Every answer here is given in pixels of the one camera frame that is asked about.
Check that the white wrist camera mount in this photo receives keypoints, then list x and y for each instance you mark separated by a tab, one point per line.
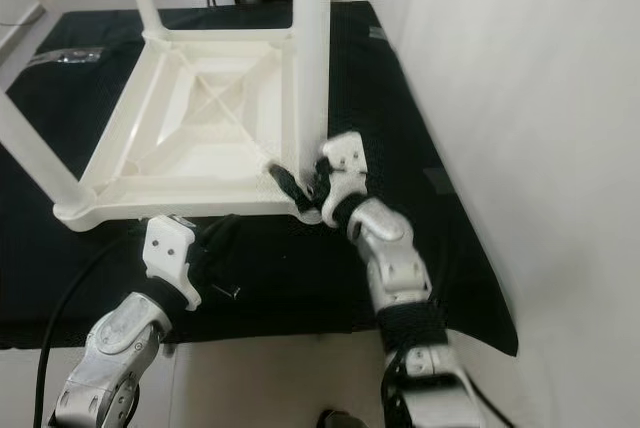
170	246
345	153

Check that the white plastic table top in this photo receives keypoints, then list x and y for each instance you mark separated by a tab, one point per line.
200	153

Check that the grey square tape patch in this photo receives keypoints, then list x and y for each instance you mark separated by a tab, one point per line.
440	181

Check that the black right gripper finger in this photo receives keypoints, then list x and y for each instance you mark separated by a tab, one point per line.
288	186

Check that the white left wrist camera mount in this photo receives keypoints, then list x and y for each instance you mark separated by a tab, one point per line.
170	246

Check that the robot right leg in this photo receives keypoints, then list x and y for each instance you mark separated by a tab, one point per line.
338	420

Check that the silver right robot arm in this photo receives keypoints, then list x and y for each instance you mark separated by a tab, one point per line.
390	248

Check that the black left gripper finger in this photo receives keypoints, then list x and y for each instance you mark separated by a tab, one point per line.
220	233

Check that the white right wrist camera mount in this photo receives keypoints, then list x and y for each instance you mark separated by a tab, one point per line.
345	153

